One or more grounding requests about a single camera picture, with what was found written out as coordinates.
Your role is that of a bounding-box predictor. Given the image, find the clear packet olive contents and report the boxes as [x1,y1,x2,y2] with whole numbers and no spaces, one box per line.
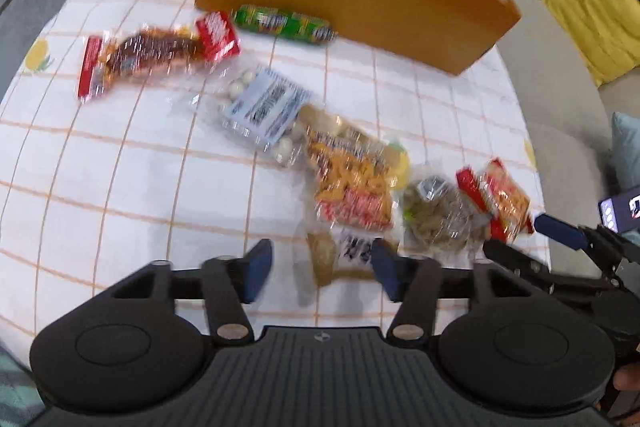
[402,174,488,253]

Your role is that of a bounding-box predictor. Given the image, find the light blue pillow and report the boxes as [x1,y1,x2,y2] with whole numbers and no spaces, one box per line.
[611,112,640,192]

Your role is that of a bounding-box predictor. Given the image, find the brown snack packet white label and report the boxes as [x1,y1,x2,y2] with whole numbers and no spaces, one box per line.
[306,229,396,290]

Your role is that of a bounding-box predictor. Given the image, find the red-brown meat snack packet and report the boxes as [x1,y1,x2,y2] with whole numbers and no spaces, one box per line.
[77,10,242,102]

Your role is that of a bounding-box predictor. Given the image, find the green snack packet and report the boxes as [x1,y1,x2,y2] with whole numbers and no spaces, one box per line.
[234,4,335,48]

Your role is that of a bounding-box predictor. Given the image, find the teal patterned blanket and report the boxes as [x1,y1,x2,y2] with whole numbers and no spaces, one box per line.
[0,347,46,427]

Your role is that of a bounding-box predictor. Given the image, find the printed checked tablecloth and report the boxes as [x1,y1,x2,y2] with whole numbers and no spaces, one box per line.
[0,0,553,358]

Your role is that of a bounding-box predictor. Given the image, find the person's right hand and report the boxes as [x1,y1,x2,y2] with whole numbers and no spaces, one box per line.
[614,364,640,395]

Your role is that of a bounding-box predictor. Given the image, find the yellow pillow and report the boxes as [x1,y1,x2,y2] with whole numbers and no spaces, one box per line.
[542,0,640,86]

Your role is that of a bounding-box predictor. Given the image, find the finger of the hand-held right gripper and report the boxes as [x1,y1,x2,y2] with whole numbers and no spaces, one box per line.
[482,239,601,296]
[534,214,640,281]

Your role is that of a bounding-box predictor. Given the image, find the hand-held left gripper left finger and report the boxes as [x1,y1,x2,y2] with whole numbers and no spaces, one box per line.
[100,238,275,347]

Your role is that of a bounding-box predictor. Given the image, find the clear packet of white balls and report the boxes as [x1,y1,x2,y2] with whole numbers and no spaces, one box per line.
[216,66,315,168]

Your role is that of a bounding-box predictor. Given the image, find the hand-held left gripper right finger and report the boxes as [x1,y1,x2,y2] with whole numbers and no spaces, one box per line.
[370,239,546,347]

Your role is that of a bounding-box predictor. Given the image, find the orange stick snack packet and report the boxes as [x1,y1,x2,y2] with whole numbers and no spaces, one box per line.
[455,158,535,244]

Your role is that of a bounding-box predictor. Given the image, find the red cartoon snack packet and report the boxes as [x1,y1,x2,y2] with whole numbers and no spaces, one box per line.
[299,104,403,230]

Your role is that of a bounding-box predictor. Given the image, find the smartphone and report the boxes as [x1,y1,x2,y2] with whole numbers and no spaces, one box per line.
[598,187,640,233]

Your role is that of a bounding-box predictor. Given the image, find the beige sofa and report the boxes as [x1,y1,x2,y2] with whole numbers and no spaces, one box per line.
[415,0,640,268]

